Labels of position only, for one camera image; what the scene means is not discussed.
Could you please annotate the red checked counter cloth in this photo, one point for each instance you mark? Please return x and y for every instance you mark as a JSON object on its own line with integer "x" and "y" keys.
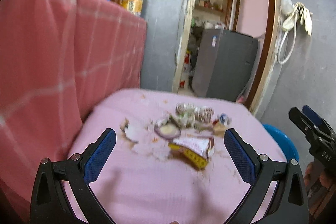
{"x": 58, "y": 59}

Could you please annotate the blue plastic bucket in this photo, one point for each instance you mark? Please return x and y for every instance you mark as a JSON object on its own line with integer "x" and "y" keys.
{"x": 284, "y": 142}

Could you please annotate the pink floral table cloth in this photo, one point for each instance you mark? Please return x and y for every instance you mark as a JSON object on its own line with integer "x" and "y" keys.
{"x": 145, "y": 183}

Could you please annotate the yellow snack wrapper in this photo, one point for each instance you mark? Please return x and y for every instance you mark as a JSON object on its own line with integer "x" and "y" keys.
{"x": 198, "y": 149}

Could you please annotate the grey washing machine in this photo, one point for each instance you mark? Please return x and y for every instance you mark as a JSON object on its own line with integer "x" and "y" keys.
{"x": 224, "y": 64}

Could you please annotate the white blue wrapper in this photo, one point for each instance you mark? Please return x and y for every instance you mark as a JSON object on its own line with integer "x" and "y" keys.
{"x": 224, "y": 119}

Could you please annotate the red white rice sack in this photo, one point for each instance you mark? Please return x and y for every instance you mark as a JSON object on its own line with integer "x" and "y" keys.
{"x": 184, "y": 80}

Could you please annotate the broken eggshell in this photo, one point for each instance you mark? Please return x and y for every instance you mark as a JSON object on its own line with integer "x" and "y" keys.
{"x": 131, "y": 130}

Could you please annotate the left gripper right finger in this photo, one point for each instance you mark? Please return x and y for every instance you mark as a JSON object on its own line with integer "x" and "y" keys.
{"x": 289, "y": 200}

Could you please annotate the person's right hand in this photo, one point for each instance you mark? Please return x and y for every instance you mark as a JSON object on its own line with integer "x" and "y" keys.
{"x": 324, "y": 179}

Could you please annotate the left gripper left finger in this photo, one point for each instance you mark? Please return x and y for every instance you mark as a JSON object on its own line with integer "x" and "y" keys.
{"x": 49, "y": 201}

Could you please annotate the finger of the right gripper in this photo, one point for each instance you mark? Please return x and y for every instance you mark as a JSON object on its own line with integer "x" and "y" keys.
{"x": 315, "y": 118}
{"x": 310, "y": 130}

